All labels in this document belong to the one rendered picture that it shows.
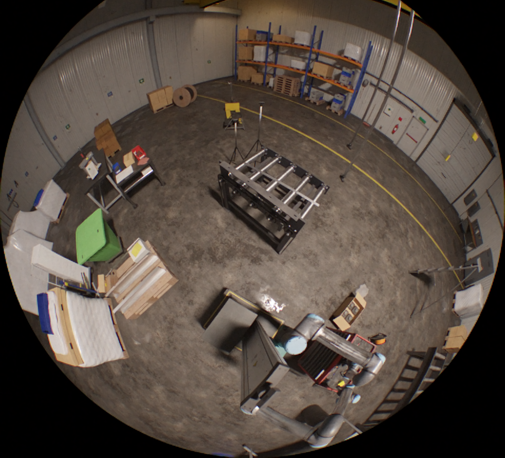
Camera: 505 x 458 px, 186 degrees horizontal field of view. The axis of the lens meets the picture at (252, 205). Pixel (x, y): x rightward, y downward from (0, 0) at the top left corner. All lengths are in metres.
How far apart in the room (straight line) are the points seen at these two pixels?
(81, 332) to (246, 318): 2.47
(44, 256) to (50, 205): 3.65
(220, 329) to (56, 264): 3.00
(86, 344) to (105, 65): 10.70
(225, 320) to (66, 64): 11.57
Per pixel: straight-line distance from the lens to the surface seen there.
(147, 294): 2.68
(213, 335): 1.77
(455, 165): 11.59
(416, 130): 10.29
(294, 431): 1.31
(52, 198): 6.94
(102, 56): 10.82
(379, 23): 10.63
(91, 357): 3.07
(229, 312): 1.69
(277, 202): 1.66
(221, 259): 2.60
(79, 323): 3.00
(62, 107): 10.96
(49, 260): 3.49
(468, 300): 8.00
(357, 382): 1.32
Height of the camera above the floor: 2.51
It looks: 57 degrees down
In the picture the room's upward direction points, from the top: 5 degrees clockwise
